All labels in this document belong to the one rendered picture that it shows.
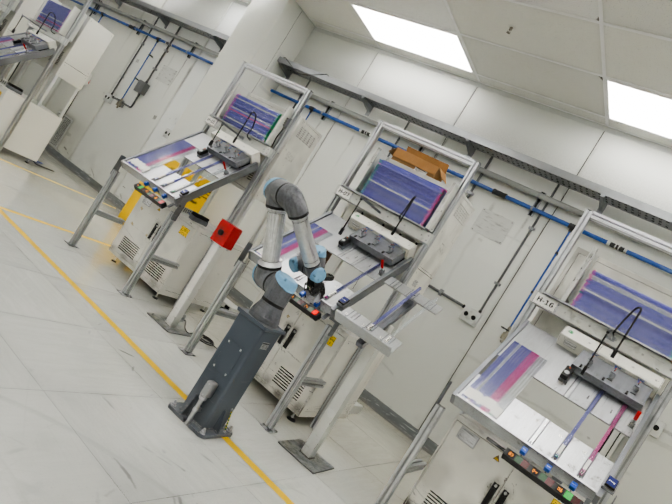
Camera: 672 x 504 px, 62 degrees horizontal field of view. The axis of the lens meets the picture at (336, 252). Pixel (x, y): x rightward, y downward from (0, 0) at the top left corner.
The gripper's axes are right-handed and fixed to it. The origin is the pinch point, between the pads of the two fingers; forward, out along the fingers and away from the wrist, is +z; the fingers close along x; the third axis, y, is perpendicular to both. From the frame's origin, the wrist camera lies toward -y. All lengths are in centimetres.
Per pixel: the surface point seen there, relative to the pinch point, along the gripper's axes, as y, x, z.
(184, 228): -14, -146, 35
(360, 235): -60, -22, -4
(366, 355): -1.2, 35.9, 14.5
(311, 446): 36, 36, 55
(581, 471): -8, 145, 1
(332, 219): -68, -53, 2
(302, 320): -12.4, -21.7, 37.2
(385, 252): -59, -1, -4
